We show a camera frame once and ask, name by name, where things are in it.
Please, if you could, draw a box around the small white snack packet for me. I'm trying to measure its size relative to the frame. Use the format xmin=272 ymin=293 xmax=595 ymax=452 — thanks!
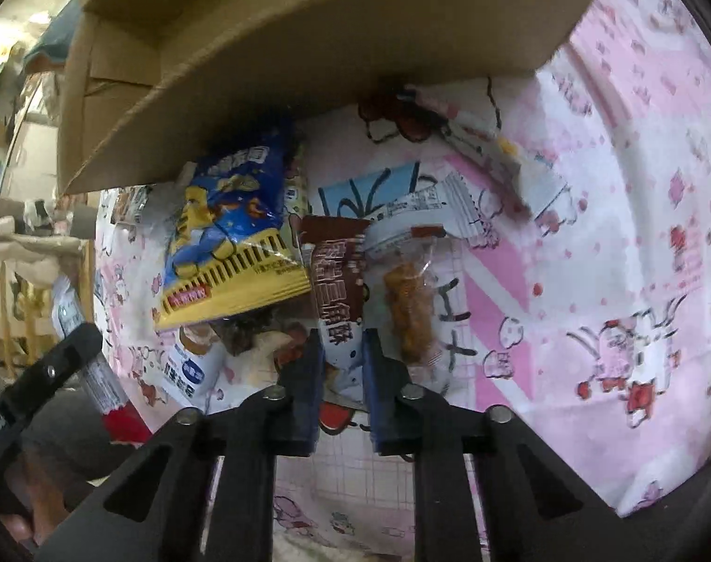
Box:
xmin=111 ymin=184 xmax=153 ymax=228

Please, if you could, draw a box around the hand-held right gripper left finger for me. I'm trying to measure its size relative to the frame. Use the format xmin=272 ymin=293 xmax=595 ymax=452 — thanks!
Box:
xmin=36 ymin=328 xmax=327 ymax=562

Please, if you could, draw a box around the wooden rack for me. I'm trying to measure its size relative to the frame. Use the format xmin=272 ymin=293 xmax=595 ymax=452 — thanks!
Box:
xmin=0 ymin=240 xmax=96 ymax=376

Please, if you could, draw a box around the dark brown snack packet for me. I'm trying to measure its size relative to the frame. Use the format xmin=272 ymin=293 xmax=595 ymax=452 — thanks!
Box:
xmin=223 ymin=310 xmax=310 ymax=367

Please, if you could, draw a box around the white cloth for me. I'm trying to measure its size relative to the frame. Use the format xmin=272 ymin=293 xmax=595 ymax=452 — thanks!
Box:
xmin=0 ymin=215 xmax=88 ymax=285

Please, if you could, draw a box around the light blue snack packet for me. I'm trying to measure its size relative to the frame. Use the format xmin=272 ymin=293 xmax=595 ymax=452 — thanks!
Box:
xmin=317 ymin=161 xmax=438 ymax=224

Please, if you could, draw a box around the person's left hand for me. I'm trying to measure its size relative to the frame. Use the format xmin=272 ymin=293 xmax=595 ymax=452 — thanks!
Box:
xmin=4 ymin=445 xmax=75 ymax=545

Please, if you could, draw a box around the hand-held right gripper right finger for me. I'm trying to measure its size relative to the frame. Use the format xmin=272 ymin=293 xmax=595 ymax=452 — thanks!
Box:
xmin=361 ymin=328 xmax=655 ymax=562

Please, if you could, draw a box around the long white yellow packet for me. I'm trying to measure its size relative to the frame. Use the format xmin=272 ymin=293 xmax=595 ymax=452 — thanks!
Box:
xmin=443 ymin=111 xmax=570 ymax=220

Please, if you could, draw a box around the clear packet of orange snack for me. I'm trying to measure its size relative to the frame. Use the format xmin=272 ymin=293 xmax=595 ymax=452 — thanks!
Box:
xmin=364 ymin=219 xmax=456 ymax=393

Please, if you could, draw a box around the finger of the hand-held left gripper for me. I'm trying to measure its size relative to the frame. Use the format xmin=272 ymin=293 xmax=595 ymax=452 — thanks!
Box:
xmin=0 ymin=322 xmax=104 ymax=451

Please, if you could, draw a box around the pink printed blanket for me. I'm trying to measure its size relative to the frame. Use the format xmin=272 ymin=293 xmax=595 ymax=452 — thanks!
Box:
xmin=92 ymin=0 xmax=711 ymax=562

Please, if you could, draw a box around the blue yellow snack bag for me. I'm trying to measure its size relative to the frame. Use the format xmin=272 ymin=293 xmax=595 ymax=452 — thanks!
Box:
xmin=153 ymin=129 xmax=312 ymax=332

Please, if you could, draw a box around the brown cardboard box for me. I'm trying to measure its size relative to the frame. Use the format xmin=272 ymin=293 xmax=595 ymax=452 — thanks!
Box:
xmin=57 ymin=0 xmax=608 ymax=197

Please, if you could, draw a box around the dark teal cloth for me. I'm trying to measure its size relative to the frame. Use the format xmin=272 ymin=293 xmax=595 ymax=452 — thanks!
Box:
xmin=21 ymin=0 xmax=102 ymax=74

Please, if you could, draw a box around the pale yellow snack packet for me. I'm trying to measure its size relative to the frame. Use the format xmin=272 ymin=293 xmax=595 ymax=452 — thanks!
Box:
xmin=284 ymin=155 xmax=311 ymax=220

